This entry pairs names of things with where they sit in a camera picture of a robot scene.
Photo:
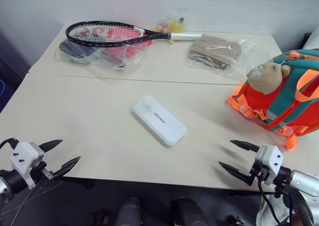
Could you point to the orange and teal backpack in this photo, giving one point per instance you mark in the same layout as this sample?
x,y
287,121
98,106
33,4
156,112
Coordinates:
x,y
284,108

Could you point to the plastic bag with dark slippers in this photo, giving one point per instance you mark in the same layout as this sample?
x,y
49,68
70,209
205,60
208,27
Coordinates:
x,y
72,52

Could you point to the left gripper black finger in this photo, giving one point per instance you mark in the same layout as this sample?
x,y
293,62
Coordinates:
x,y
51,144
66,166

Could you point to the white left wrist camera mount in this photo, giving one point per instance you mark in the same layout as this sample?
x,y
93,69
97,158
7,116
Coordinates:
x,y
25,158

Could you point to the white and black object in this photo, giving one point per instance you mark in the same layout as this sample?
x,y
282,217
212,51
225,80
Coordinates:
x,y
312,40

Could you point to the bag with yellow items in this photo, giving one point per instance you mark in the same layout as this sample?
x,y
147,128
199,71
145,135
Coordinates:
x,y
174,25

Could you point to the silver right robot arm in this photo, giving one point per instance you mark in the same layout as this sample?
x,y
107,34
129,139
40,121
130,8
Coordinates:
x,y
300,183

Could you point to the white robot body part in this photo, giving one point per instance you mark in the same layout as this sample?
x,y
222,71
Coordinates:
x,y
272,211

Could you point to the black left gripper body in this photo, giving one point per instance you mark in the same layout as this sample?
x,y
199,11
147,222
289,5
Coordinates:
x,y
46,169

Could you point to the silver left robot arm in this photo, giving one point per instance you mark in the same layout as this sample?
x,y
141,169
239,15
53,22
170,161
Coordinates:
x,y
11,182

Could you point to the plastic bag with red items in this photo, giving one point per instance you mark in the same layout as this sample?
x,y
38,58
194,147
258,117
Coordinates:
x,y
119,55

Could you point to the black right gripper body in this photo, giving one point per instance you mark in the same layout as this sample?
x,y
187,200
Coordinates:
x,y
259,172

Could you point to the dark blue object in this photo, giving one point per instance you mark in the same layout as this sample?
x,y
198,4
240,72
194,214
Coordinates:
x,y
3,93

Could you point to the brown plush bear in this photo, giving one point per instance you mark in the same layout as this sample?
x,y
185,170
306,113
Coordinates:
x,y
265,77

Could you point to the clear bag with beige cloth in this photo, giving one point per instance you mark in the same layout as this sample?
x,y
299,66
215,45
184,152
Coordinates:
x,y
214,51

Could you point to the black tennis racket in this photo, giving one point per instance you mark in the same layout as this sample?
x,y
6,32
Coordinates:
x,y
104,34

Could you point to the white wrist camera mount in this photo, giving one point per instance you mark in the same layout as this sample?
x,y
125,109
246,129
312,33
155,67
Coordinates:
x,y
25,158
270,161

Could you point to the white rectangular case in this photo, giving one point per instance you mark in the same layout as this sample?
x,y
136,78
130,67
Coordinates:
x,y
159,120

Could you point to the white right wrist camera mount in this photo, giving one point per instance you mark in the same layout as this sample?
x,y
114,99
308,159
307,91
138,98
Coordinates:
x,y
270,161

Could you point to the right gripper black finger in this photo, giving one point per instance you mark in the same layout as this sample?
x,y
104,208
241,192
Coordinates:
x,y
245,145
235,172

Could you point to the grey rounded shape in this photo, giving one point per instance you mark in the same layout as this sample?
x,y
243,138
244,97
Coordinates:
x,y
129,211

